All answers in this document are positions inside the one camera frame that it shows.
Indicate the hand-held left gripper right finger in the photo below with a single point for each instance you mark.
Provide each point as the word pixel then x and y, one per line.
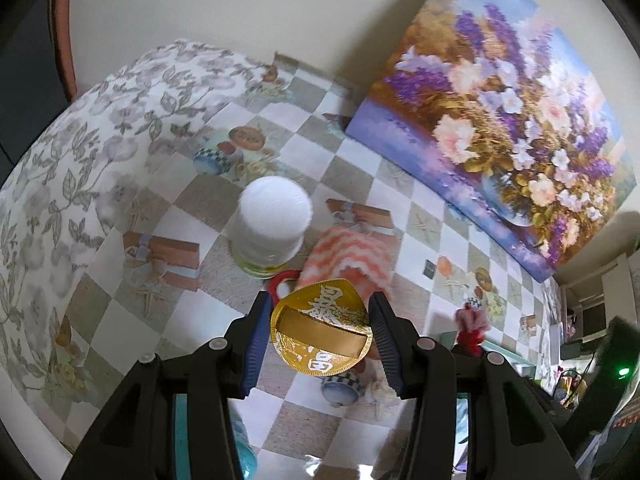
pixel 387 340

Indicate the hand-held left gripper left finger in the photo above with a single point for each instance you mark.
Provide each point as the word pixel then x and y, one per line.
pixel 255 340

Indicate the pink white striped cloth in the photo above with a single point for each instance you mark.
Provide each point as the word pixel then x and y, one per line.
pixel 345 255

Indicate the white shelf unit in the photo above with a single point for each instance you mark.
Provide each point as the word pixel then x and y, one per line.
pixel 615 280

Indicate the teal plastic pouch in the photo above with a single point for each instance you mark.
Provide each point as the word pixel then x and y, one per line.
pixel 247 455

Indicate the white plastic bottle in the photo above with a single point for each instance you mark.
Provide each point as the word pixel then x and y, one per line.
pixel 272 215

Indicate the checkered printed tablecloth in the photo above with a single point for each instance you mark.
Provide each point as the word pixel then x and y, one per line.
pixel 350 170

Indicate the grey floral tablecloth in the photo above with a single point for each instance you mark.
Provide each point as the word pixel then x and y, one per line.
pixel 75 185

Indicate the flower painting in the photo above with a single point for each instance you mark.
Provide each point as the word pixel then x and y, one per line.
pixel 500 110

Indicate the brown wooden frame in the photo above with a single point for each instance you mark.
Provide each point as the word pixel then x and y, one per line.
pixel 62 50

